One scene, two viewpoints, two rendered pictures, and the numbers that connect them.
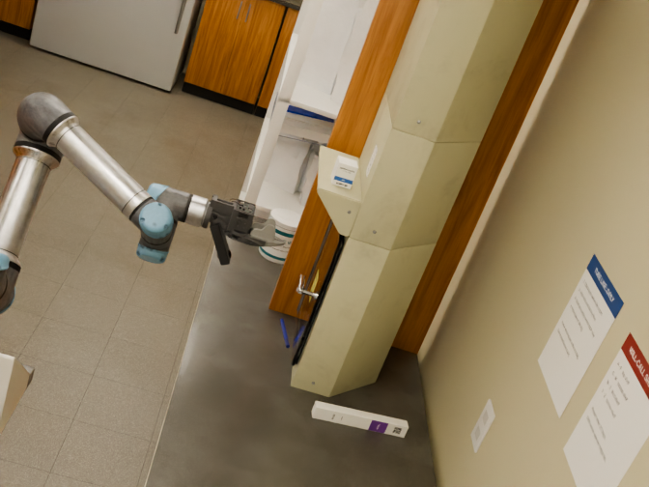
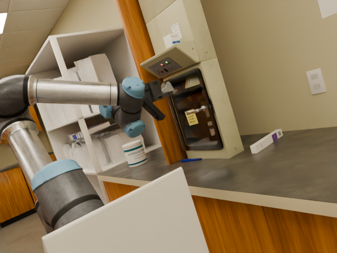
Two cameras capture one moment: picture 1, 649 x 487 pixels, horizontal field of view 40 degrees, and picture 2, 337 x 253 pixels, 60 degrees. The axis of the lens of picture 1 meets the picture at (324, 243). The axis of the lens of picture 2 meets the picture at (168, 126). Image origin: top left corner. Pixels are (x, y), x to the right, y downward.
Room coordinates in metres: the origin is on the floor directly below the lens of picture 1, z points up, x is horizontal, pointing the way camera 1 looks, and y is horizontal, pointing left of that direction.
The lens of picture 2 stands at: (0.93, 0.74, 1.30)
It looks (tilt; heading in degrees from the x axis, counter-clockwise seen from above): 5 degrees down; 334
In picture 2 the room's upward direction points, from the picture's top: 18 degrees counter-clockwise
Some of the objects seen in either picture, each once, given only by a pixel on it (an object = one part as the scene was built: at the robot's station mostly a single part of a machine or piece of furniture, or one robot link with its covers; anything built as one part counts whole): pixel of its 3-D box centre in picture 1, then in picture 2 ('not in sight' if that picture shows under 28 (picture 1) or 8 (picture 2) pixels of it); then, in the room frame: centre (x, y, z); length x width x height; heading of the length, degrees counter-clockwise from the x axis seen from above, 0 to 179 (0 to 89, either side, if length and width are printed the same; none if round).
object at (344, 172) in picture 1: (344, 172); (172, 41); (2.10, 0.02, 1.54); 0.05 x 0.05 x 0.06; 12
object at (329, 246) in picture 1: (318, 280); (191, 113); (2.19, -0.02, 1.19); 0.30 x 0.01 x 0.40; 7
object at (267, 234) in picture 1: (268, 234); (169, 88); (2.04, 0.14, 1.34); 0.09 x 0.03 x 0.06; 98
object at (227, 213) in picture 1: (229, 218); (147, 94); (2.04, 0.25, 1.34); 0.12 x 0.08 x 0.09; 98
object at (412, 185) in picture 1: (380, 253); (202, 81); (2.21, -0.15, 1.33); 0.32 x 0.25 x 0.77; 8
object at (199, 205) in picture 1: (198, 211); not in sight; (2.03, 0.33, 1.33); 0.08 x 0.05 x 0.08; 8
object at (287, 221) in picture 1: (282, 236); (135, 153); (2.76, 0.14, 1.02); 0.13 x 0.13 x 0.15
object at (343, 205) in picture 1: (333, 188); (167, 62); (2.18, 0.03, 1.46); 0.32 x 0.11 x 0.10; 8
